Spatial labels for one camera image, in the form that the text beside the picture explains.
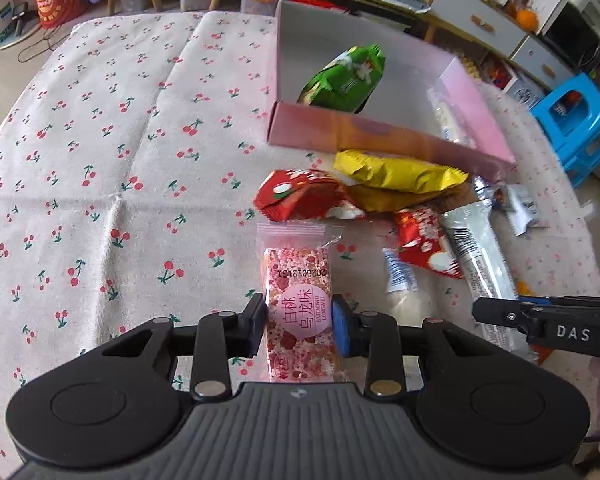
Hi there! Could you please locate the long silver snack packet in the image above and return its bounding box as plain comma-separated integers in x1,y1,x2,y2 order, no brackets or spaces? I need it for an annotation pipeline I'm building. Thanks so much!
439,199,538,361

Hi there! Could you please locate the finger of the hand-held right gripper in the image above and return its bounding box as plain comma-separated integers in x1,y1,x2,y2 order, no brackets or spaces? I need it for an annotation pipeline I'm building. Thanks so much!
471,297,536,335

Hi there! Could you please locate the microwave oven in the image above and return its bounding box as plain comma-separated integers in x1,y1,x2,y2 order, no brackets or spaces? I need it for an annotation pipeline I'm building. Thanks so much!
534,0,600,70

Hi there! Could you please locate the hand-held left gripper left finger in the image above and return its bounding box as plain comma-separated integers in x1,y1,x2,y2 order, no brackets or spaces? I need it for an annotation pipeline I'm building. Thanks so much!
100,294,269,402

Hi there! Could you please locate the yellow snack packet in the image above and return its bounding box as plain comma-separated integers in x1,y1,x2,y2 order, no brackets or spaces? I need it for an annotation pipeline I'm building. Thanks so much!
334,149,470,195

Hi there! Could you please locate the yellow egg tray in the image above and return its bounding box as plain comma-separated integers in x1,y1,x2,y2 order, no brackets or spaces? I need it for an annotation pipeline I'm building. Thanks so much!
460,52,482,80

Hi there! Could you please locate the green snack packet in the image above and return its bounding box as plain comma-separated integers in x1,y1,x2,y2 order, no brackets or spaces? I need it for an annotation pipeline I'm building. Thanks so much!
298,45,387,113

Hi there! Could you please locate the blue white snack packet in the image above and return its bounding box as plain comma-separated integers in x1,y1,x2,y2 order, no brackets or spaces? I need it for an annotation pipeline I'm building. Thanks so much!
382,247,419,297

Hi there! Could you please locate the pink cardboard box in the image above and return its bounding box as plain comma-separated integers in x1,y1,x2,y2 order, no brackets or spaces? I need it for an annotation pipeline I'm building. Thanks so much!
266,0,518,183

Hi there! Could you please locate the cherry print cloth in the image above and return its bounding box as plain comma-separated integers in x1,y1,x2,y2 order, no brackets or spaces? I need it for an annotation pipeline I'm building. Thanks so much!
0,10,600,480

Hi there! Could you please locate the long wooden low cabinet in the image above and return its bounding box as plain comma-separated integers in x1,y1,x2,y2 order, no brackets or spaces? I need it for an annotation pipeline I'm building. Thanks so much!
177,0,581,92

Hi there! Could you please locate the red toy bin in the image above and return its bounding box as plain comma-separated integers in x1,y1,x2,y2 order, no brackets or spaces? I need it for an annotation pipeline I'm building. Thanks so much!
481,54,512,88

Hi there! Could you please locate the blue plastic stool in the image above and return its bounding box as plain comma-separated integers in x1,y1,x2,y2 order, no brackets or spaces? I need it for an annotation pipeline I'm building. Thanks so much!
529,72,600,190

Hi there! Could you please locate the pale long clear-wrapped snack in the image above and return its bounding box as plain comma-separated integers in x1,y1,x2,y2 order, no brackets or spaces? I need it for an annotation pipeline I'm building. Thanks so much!
426,86,477,150

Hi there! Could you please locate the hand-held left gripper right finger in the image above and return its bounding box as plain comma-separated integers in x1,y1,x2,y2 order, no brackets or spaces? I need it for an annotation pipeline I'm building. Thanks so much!
331,296,487,397

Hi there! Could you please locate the black floor device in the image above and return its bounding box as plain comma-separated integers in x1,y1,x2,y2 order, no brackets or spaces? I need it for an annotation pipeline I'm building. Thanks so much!
0,2,50,52

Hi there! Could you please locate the white patterned box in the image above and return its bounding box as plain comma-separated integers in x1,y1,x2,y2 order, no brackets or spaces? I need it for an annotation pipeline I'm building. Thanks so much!
501,72,547,112

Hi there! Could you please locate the white drawer orange handle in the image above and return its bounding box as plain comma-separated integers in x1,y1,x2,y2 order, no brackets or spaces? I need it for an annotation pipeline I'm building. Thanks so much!
511,36,577,92
434,0,527,50

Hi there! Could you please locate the large red snack packet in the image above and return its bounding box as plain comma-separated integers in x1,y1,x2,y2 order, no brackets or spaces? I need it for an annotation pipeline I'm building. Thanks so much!
254,169,367,223

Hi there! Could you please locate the small red snack packet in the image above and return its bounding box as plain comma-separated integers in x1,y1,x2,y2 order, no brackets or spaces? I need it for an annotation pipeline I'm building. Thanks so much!
394,207,465,280

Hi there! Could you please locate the black cable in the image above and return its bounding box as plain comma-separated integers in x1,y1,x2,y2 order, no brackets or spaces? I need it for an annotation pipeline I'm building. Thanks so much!
16,24,78,63

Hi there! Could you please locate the pink speckled nougat packet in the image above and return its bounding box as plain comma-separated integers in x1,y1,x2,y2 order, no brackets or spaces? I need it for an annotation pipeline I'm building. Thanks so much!
256,222,351,385

